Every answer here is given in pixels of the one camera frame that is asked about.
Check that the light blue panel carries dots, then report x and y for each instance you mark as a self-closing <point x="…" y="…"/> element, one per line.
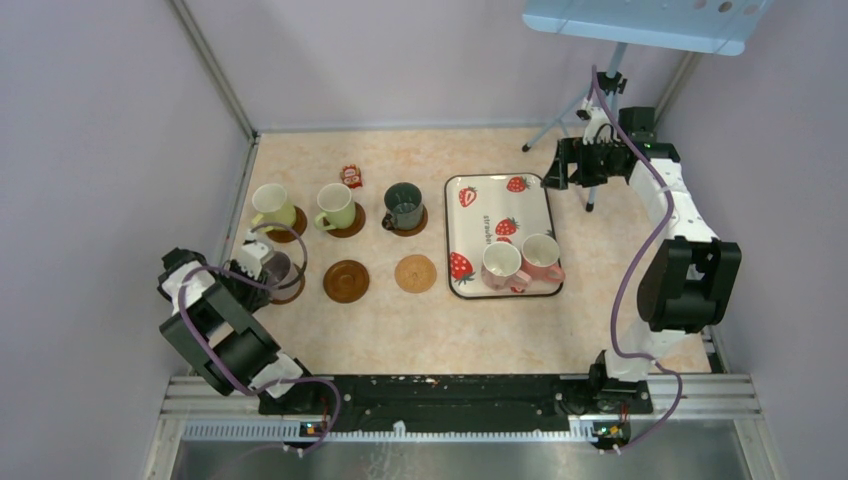
<point x="707" y="26"/>

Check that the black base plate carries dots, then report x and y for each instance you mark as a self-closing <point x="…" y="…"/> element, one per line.
<point x="519" y="403"/>

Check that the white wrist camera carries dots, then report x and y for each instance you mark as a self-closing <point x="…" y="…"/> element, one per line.
<point x="253" y="254"/>
<point x="598" y="126"/>

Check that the yellow-green mug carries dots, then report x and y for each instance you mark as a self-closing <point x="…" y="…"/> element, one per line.
<point x="273" y="205"/>

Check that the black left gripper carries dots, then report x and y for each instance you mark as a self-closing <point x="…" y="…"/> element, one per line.
<point x="255" y="296"/>

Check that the woven rattan coaster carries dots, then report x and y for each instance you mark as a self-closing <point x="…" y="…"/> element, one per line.
<point x="415" y="274"/>

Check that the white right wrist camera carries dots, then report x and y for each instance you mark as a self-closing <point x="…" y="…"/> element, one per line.
<point x="598" y="126"/>

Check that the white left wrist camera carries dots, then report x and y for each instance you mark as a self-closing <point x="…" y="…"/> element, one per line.
<point x="253" y="254"/>

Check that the aluminium frame rail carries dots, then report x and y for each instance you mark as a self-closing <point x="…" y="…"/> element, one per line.
<point x="703" y="426"/>

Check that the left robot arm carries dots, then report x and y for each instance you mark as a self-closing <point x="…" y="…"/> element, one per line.
<point x="213" y="325"/>

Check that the dark green mug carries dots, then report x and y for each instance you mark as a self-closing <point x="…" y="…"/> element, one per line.
<point x="404" y="207"/>

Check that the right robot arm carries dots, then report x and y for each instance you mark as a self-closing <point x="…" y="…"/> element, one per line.
<point x="688" y="283"/>

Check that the brown wooden round coaster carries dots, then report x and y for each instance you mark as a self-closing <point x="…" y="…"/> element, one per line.
<point x="281" y="235"/>

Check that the dark brown round coaster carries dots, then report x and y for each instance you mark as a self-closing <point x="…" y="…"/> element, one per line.
<point x="355" y="227"/>

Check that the red snack packet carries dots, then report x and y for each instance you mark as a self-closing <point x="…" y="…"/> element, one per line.
<point x="351" y="176"/>

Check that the purple mug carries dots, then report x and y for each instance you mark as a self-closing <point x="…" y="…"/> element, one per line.
<point x="284" y="275"/>

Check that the pale pink mug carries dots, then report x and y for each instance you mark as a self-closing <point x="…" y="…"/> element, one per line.
<point x="502" y="268"/>

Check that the white strawberry tray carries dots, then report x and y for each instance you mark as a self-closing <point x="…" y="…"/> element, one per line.
<point x="482" y="209"/>

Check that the light green mug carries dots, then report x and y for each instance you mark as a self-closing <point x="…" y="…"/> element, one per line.
<point x="337" y="207"/>

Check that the light blue tripod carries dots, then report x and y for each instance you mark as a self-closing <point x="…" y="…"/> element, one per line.
<point x="603" y="90"/>

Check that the dark brown wooden coaster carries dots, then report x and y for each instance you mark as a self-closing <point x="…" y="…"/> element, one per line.
<point x="417" y="228"/>

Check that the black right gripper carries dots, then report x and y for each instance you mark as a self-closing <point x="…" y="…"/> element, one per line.
<point x="572" y="151"/>

